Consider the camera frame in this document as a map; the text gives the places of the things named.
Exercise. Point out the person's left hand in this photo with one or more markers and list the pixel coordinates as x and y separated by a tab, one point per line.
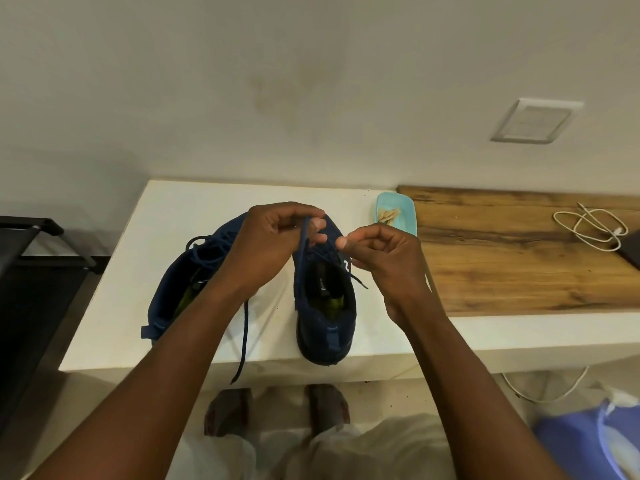
260	254

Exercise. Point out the person's right hand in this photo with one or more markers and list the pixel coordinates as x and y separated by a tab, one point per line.
400	274

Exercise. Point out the beige cleaning cloth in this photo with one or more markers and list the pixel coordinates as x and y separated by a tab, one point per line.
389	214

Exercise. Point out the black shoe rack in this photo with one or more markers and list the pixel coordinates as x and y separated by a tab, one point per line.
25	314

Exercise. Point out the person's right forearm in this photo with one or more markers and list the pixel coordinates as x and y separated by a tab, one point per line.
475	404

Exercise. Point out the person's left forearm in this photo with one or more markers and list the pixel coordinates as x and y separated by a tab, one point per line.
140	394

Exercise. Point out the person's right foot grey sock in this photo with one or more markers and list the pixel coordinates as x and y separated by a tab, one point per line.
327	407

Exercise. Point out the person's foot grey sock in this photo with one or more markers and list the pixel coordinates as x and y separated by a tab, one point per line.
327	407
227	412

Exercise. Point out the person's left foot grey sock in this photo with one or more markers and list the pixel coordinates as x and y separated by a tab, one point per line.
227	412

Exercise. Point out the light blue plastic container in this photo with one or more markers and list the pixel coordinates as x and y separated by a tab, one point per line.
405	224

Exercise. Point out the brown wooden board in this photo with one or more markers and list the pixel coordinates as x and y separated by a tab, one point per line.
510	264

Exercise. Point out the white shorts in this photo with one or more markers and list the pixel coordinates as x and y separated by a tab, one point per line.
375	454

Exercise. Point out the black device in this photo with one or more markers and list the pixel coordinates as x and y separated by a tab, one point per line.
632	252

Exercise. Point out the blue plastic bag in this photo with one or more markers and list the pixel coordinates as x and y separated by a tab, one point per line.
565	444

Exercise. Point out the white spray bottle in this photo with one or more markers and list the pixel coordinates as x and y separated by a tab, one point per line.
622	399

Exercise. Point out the white wall switch plate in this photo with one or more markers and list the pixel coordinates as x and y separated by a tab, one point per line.
537	121

